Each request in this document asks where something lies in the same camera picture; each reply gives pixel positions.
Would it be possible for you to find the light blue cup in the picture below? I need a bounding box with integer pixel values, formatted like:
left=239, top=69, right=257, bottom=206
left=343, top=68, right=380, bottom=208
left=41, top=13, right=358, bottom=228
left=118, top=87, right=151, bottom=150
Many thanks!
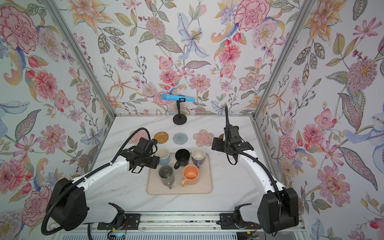
left=156, top=147, right=171, bottom=165

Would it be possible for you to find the woven rattan round coaster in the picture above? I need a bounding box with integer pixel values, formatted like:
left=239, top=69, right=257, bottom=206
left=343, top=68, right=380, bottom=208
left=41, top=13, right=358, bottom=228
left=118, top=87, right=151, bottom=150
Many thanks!
left=154, top=132, right=169, bottom=145

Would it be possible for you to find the black cup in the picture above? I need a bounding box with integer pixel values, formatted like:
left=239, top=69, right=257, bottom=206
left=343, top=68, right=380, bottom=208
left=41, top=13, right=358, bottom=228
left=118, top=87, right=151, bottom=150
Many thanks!
left=174, top=149, right=191, bottom=170

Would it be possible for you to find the blue woven round coaster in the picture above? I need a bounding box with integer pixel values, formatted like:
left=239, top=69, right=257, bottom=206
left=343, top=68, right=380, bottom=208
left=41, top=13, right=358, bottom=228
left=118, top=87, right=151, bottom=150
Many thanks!
left=173, top=133, right=189, bottom=145

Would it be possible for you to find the orange cup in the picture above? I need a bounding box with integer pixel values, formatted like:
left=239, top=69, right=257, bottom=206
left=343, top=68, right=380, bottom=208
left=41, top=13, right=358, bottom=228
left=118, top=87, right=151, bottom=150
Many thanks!
left=181, top=165, right=200, bottom=187

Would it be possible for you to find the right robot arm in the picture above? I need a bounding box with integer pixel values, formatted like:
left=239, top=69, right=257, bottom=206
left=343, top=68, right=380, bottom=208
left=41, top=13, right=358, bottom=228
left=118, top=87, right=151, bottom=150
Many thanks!
left=212, top=108, right=299, bottom=234

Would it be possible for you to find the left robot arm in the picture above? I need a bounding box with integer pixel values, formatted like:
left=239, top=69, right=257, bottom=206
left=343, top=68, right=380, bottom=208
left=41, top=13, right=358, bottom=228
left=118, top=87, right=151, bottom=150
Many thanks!
left=41, top=138, right=160, bottom=236

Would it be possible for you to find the pink flower silicone coaster left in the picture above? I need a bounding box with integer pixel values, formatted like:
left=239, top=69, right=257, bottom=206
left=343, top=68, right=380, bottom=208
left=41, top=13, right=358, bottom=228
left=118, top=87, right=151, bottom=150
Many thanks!
left=129, top=130, right=149, bottom=145

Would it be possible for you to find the pink flower silicone coaster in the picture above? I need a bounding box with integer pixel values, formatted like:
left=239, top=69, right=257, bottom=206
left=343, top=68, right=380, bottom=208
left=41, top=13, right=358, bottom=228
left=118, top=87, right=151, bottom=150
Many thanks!
left=129, top=130, right=149, bottom=145
left=193, top=130, right=215, bottom=147

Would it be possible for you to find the pink flower silicone coaster right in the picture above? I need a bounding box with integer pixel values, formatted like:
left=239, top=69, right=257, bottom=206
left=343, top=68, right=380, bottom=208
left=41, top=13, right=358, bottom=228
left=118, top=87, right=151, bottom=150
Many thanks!
left=193, top=130, right=215, bottom=147

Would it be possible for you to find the grey cup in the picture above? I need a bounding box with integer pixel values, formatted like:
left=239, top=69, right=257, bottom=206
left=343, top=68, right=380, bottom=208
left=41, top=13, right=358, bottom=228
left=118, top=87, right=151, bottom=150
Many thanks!
left=159, top=166, right=175, bottom=190

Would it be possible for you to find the white cup with purple outside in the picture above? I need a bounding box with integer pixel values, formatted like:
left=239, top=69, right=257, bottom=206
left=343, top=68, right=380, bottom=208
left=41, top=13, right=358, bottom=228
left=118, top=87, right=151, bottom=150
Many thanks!
left=192, top=148, right=206, bottom=169

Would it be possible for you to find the beige silicone tray mat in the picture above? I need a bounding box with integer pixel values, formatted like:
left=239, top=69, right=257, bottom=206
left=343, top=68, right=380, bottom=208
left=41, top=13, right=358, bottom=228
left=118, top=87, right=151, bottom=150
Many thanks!
left=147, top=153, right=214, bottom=195

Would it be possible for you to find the black microphone stand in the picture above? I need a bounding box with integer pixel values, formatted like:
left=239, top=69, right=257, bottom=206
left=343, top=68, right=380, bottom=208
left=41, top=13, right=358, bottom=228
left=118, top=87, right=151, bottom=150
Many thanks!
left=173, top=98, right=187, bottom=126

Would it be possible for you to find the blue microphone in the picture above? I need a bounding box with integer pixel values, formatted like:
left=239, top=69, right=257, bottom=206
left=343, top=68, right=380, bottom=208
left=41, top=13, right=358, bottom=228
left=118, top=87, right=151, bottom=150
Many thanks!
left=162, top=94, right=196, bottom=102

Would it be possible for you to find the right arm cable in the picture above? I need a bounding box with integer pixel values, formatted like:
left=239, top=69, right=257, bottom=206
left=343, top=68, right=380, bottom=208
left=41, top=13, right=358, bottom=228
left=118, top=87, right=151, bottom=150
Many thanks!
left=224, top=149, right=283, bottom=232

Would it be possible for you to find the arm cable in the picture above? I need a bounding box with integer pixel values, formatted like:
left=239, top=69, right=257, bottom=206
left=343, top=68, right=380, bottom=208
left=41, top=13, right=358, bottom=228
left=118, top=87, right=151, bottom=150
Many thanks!
left=224, top=149, right=283, bottom=232
left=41, top=127, right=152, bottom=236

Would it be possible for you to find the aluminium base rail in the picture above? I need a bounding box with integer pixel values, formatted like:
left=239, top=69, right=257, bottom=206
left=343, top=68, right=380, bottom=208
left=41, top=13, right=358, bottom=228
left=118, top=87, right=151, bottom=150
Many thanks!
left=47, top=211, right=307, bottom=233

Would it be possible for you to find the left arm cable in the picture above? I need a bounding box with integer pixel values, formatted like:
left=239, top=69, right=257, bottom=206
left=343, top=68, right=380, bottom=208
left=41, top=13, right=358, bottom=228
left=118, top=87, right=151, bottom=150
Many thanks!
left=41, top=127, right=152, bottom=236

